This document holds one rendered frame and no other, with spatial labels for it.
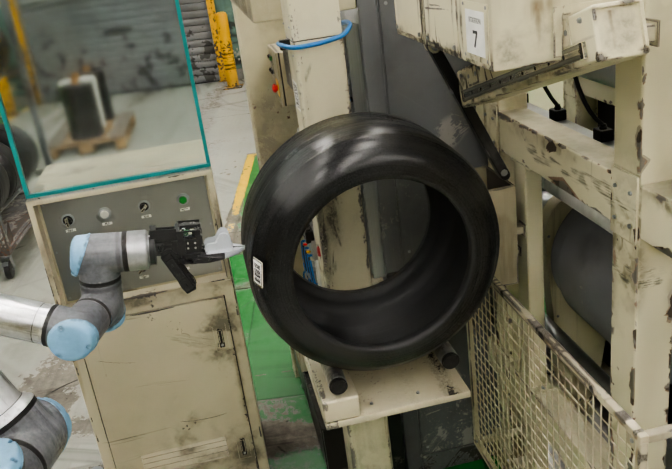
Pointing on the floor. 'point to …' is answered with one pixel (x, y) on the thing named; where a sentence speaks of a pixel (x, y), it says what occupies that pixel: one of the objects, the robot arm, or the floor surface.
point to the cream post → (349, 273)
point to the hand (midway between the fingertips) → (239, 250)
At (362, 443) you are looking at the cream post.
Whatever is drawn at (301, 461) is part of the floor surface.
